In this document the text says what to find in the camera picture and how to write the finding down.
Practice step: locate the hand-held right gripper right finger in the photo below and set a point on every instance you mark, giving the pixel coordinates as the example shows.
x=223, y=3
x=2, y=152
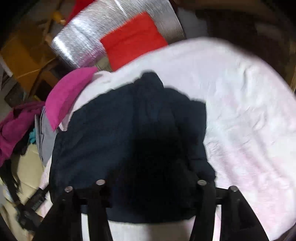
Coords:
x=233, y=220

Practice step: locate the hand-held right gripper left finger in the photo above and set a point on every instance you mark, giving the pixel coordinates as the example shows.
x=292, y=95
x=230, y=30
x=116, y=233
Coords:
x=67, y=217

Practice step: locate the navy blue jacket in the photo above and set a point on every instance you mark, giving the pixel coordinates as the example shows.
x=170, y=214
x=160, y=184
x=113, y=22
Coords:
x=111, y=139

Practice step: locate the black cloth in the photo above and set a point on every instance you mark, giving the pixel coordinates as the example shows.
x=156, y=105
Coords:
x=10, y=169

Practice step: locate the grey cloth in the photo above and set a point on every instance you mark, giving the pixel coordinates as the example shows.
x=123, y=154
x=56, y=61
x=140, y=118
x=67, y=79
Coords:
x=46, y=139

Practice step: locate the teal cloth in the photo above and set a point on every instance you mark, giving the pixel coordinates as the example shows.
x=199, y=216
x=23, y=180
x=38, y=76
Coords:
x=32, y=136

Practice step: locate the purple garment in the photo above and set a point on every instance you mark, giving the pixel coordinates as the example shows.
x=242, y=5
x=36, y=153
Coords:
x=16, y=125

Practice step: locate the white pink bed sheet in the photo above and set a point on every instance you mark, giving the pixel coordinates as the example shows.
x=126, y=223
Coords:
x=242, y=104

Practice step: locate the pink folded cloth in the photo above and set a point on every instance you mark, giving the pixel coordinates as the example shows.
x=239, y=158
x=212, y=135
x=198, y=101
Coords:
x=67, y=95

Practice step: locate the silver foil mat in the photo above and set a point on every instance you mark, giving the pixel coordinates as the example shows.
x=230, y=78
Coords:
x=83, y=39

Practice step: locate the folded red cloth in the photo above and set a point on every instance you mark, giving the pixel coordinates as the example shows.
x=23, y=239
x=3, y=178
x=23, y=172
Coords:
x=134, y=41

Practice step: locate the wooden chair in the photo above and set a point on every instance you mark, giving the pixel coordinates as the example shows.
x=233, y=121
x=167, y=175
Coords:
x=54, y=25

